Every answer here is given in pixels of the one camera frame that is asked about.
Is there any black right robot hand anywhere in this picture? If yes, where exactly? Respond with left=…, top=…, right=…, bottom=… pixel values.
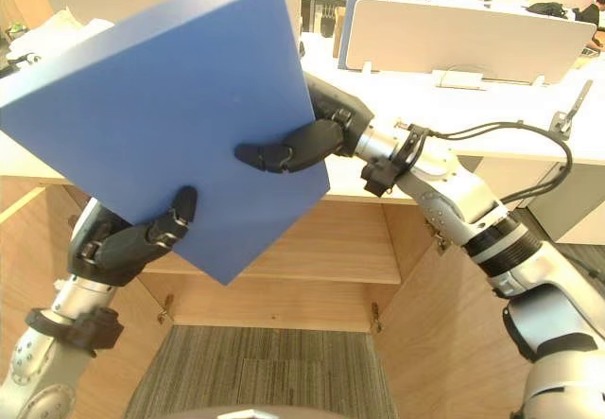
left=233, top=72, right=374, bottom=174

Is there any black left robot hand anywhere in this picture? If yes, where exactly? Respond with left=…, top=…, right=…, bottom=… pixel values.
left=66, top=184, right=199, bottom=288

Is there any blue folder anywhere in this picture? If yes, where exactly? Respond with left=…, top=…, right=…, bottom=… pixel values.
left=0, top=0, right=331, bottom=287

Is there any wooden office cabinet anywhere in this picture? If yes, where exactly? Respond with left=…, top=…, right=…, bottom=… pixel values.
left=0, top=175, right=535, bottom=419

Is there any grey desk clamp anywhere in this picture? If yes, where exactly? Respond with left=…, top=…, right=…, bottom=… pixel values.
left=550, top=79, right=594, bottom=132

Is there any black bag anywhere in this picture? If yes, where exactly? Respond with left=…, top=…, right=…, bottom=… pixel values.
left=525, top=1, right=569, bottom=19

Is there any person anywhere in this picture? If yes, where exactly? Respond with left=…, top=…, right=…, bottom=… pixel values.
left=579, top=0, right=605, bottom=52

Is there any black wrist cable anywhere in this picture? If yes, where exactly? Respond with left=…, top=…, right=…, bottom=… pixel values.
left=415, top=119, right=573, bottom=205

